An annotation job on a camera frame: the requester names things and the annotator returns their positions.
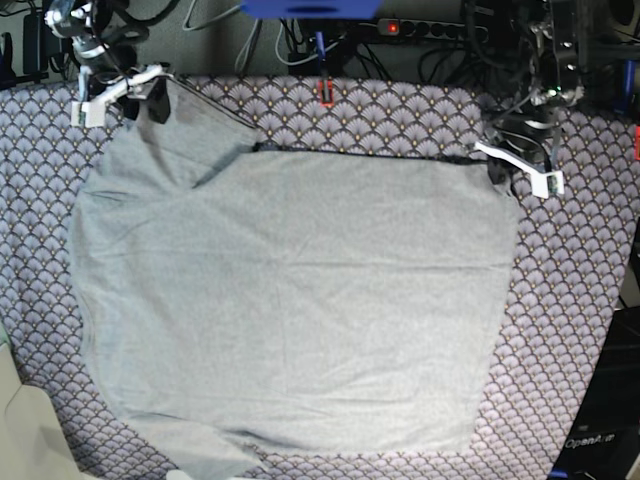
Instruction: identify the black OpenArm box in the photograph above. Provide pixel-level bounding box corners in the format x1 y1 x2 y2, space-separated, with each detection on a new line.
548 307 639 479

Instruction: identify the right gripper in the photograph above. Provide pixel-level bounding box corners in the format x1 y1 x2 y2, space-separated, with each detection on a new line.
77 64 171 124

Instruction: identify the power strip with red switch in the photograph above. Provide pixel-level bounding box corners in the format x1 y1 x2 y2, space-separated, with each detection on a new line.
376 18 468 41

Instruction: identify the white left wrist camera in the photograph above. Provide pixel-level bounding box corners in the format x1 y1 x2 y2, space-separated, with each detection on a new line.
530 171 565 199

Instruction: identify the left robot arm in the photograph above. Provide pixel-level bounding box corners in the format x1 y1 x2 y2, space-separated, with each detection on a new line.
474 1 586 199

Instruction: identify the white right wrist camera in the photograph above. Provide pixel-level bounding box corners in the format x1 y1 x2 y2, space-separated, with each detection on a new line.
70 101 107 128

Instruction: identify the patterned tablecloth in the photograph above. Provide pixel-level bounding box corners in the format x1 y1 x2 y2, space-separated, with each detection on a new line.
1 77 639 479

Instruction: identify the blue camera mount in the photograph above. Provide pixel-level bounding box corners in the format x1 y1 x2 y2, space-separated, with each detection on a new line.
242 0 381 19

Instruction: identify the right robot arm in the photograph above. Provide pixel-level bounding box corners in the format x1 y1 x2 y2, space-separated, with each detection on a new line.
44 1 178 128

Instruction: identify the red clamp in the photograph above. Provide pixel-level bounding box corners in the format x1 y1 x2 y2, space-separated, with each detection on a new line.
318 79 334 107

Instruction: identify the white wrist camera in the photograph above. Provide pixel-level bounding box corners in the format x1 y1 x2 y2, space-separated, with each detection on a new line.
530 171 565 199
70 101 107 128

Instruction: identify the grey T-shirt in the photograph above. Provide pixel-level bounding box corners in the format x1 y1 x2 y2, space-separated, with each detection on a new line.
67 82 521 479

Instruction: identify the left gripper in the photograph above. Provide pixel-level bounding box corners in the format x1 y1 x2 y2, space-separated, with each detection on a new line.
485 117 561 188

